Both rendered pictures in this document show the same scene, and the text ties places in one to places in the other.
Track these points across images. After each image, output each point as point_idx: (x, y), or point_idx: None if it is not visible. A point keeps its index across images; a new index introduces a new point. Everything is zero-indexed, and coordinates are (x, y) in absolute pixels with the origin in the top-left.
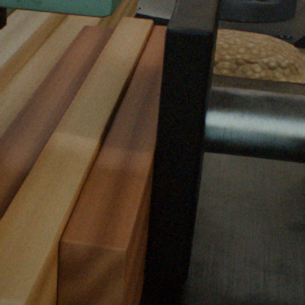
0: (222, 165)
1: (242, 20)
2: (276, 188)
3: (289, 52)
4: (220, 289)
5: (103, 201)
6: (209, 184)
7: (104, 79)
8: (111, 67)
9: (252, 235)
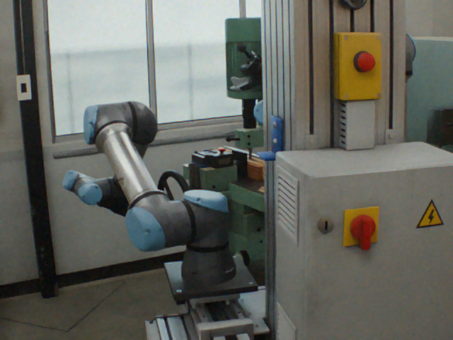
0: (246, 179)
1: None
2: (238, 179)
3: (263, 187)
4: None
5: None
6: (244, 178)
7: (248, 160)
8: (250, 161)
9: None
